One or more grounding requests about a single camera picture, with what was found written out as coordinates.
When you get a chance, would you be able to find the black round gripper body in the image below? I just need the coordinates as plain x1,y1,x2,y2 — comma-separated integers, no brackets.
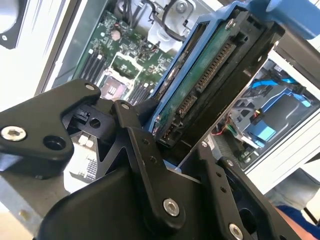
37,164,226,240

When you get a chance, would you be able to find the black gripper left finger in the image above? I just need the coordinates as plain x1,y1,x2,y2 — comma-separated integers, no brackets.
0,78,187,230

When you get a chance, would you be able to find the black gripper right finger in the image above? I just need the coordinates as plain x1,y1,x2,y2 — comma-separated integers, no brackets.
191,141,288,240

